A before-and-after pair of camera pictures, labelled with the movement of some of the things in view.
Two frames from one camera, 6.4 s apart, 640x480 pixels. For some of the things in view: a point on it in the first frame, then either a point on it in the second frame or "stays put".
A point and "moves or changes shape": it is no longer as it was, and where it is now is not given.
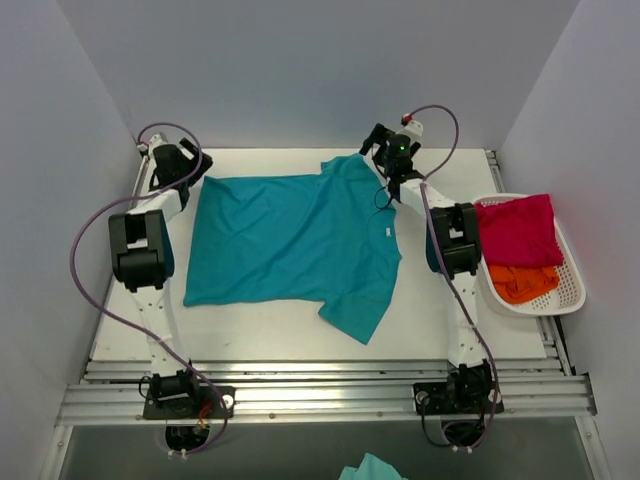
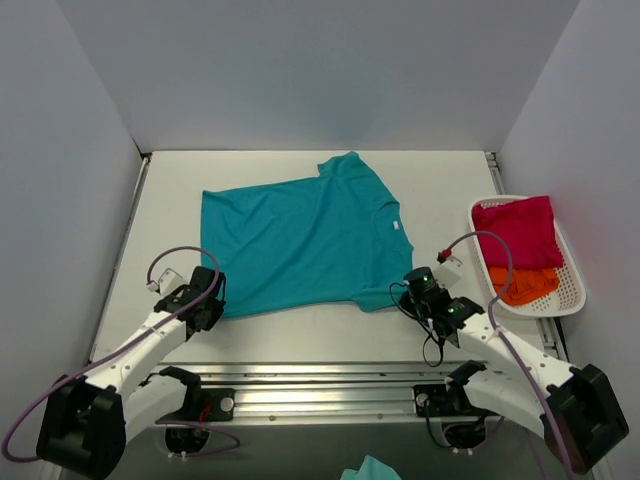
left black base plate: (192, 403) stays put
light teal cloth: (371, 468) stays put
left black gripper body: (193, 156) to (211, 312)
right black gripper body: (378, 138) to (447, 332)
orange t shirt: (522, 284) stays put
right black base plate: (457, 398) stays put
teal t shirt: (328, 237) moves or changes shape
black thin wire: (375, 199) to (425, 340)
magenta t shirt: (520, 232) stays put
